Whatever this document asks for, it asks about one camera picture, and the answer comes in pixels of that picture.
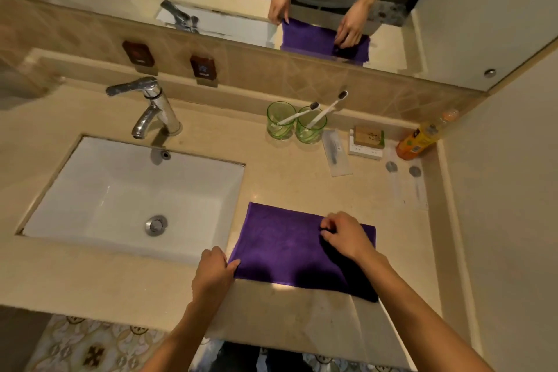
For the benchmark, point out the person's right hand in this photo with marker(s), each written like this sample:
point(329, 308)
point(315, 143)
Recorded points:
point(351, 236)

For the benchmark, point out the person's left hand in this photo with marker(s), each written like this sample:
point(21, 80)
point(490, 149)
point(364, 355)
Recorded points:
point(211, 278)

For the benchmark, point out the person's left thumb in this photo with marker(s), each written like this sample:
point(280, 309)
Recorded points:
point(233, 264)

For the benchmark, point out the person's right thumb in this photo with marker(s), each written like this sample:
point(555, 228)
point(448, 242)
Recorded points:
point(329, 234)

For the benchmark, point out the purple towel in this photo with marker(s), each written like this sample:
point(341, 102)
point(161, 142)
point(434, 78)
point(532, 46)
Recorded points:
point(279, 249)

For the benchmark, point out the person's right forearm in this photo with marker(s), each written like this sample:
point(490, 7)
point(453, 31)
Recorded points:
point(418, 319)

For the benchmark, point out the person's left forearm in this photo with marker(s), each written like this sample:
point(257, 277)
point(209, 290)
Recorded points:
point(176, 339)

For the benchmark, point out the clear packet with comb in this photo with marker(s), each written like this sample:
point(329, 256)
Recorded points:
point(336, 153)

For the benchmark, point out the clear wrapped toiletry packet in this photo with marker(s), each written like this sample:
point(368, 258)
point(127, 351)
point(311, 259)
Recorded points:
point(394, 182)
point(417, 188)

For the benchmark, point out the chrome sink drain plug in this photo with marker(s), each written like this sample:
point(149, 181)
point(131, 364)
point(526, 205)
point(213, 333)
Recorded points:
point(156, 225)

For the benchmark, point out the white flat box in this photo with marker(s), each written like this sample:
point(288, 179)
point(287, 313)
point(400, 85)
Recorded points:
point(362, 153)

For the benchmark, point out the person's dark trousers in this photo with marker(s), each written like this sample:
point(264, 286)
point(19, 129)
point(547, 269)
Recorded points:
point(244, 358)

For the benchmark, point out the green glass cup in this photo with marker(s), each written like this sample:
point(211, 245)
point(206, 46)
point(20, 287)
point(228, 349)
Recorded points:
point(277, 129)
point(310, 134)

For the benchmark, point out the brown and green soap box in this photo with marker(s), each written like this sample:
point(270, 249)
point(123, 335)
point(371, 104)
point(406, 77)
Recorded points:
point(369, 137)

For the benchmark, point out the white toothbrush with dark bristles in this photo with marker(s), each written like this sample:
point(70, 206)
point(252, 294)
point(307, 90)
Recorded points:
point(301, 113)
point(329, 108)

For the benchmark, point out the orange drink bottle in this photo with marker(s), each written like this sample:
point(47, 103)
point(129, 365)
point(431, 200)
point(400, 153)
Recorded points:
point(416, 140)

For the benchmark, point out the white rectangular sink basin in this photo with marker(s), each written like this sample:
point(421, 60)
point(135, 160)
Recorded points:
point(109, 193)

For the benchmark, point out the chrome faucet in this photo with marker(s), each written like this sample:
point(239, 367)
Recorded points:
point(158, 105)

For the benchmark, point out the chrome mirror screw cap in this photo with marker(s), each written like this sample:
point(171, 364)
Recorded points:
point(490, 72)

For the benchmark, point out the dark brown wall plaque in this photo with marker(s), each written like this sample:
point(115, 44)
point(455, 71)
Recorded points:
point(138, 53)
point(203, 67)

